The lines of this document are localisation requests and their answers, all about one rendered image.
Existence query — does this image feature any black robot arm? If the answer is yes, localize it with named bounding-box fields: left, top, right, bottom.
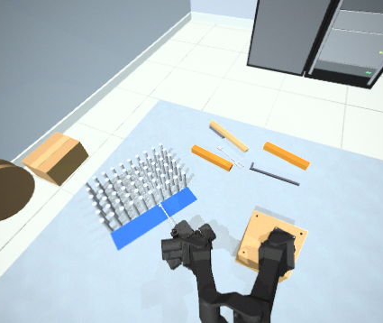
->
left=161, top=219, right=296, bottom=323

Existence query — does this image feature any tan flat bar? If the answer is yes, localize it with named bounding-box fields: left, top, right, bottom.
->
left=209, top=120, right=249, bottom=152

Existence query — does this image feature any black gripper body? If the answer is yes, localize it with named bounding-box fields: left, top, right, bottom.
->
left=167, top=223, right=216, bottom=271

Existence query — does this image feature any blue tape strip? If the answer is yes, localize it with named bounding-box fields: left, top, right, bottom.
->
left=110, top=187, right=197, bottom=251

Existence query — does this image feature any orange flat bar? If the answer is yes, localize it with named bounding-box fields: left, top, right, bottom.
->
left=263, top=142, right=311, bottom=170
left=191, top=145, right=233, bottom=171

